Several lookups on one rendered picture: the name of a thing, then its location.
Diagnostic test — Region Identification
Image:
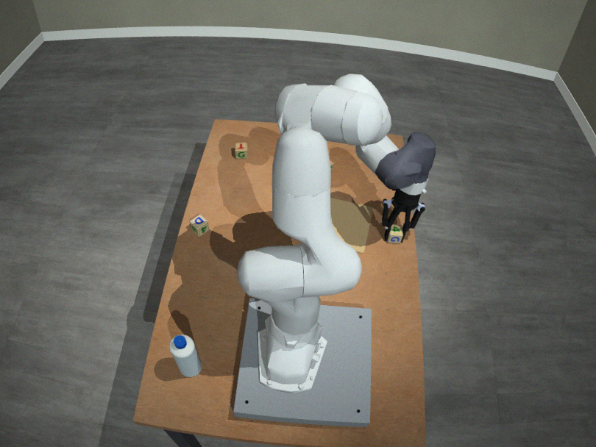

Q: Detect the beige square mat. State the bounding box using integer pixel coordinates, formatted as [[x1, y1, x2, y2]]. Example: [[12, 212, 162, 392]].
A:
[[330, 198, 373, 254]]

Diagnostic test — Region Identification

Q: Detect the white bottle with blue cap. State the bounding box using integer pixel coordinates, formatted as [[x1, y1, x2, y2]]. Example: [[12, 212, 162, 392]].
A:
[[169, 335, 202, 377]]

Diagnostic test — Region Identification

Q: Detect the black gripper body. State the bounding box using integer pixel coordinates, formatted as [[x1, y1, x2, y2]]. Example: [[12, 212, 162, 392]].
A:
[[391, 189, 421, 212]]

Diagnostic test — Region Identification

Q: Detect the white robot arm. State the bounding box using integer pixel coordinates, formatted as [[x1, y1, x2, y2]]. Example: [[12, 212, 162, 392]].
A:
[[237, 74, 436, 393]]

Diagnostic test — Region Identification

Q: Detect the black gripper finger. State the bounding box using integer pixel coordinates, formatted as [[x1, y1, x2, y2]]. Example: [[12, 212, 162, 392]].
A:
[[382, 199, 403, 241], [401, 203, 425, 243]]

